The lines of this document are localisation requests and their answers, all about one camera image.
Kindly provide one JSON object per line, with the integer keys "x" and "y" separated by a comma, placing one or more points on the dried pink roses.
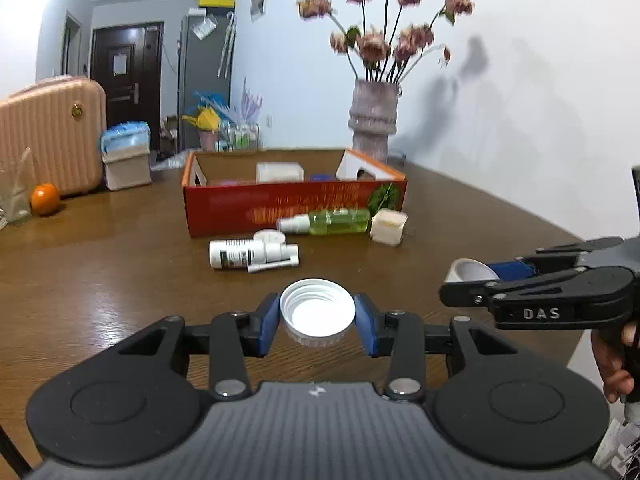
{"x": 375, "y": 45}

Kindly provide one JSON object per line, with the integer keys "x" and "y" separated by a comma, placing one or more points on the grey refrigerator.
{"x": 205, "y": 85}

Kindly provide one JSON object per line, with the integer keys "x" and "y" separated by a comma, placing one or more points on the orange fruit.
{"x": 45, "y": 200}

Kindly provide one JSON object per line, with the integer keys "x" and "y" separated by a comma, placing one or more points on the black metal stand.
{"x": 12, "y": 452}

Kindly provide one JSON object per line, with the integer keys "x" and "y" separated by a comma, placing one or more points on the white spray bottle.
{"x": 240, "y": 253}

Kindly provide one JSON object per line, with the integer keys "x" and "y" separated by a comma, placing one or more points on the person's right hand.
{"x": 612, "y": 370}

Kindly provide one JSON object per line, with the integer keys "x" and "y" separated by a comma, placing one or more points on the white ribbed jar lid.
{"x": 317, "y": 315}

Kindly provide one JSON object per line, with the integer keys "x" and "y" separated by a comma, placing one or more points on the white bin with blue bag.
{"x": 126, "y": 160}

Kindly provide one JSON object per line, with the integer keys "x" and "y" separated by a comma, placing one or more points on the blue round cap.
{"x": 322, "y": 178}

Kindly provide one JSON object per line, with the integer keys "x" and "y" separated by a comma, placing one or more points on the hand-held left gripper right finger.
{"x": 366, "y": 325}

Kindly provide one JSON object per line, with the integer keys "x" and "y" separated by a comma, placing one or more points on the striped hanging umbrella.
{"x": 226, "y": 45}

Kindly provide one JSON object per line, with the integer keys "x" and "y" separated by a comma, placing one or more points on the green spray bottle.
{"x": 335, "y": 221}

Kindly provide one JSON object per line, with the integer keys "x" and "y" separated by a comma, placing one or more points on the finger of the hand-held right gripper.
{"x": 515, "y": 269}
{"x": 550, "y": 295}

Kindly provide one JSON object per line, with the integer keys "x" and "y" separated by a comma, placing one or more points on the white wall outlet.
{"x": 269, "y": 121}

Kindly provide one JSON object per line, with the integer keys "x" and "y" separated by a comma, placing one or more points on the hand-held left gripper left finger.
{"x": 270, "y": 325}

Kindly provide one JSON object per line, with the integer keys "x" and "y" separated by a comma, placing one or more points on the yellow watering can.
{"x": 205, "y": 120}

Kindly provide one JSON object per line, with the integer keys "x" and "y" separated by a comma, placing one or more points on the paper note on refrigerator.
{"x": 204, "y": 27}

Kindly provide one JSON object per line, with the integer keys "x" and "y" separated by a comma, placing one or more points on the small white bottle cap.
{"x": 270, "y": 235}

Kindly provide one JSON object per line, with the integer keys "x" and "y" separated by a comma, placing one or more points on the side door frame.
{"x": 71, "y": 45}

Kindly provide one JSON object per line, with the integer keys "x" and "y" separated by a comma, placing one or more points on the pink flower pot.
{"x": 209, "y": 140}

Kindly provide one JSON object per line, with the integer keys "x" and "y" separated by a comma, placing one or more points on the purple paper decoration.
{"x": 250, "y": 105}

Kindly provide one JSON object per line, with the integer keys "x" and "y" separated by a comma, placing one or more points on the dark brown door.
{"x": 127, "y": 85}

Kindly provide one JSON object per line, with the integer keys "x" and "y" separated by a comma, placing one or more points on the small white cup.
{"x": 467, "y": 271}

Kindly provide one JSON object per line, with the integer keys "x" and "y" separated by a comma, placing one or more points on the yellow box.
{"x": 216, "y": 1}

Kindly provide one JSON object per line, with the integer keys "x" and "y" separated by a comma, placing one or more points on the wall picture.
{"x": 259, "y": 0}

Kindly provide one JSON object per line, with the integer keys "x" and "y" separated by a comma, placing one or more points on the pink ribbed suitcase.
{"x": 55, "y": 135}

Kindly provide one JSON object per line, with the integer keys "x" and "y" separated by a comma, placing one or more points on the clear plastic bag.
{"x": 15, "y": 190}

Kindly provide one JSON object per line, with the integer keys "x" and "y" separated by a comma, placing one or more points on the red cardboard box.
{"x": 280, "y": 207}

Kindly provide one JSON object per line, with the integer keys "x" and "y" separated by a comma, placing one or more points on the grey textured vase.
{"x": 372, "y": 115}

